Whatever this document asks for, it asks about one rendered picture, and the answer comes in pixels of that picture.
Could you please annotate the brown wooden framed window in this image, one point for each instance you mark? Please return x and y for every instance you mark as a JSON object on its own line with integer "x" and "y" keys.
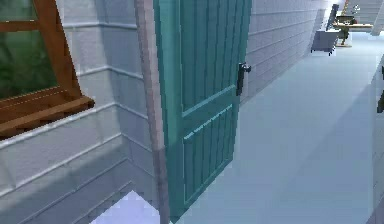
{"x": 50, "y": 60}

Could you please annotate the teal panelled room door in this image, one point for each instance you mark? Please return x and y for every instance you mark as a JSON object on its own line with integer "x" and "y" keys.
{"x": 203, "y": 83}

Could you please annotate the light wooden round table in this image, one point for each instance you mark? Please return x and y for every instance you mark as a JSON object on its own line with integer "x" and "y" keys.
{"x": 346, "y": 28}

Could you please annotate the grey low cabinet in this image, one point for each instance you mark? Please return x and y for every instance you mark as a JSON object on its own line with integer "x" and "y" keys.
{"x": 325, "y": 40}

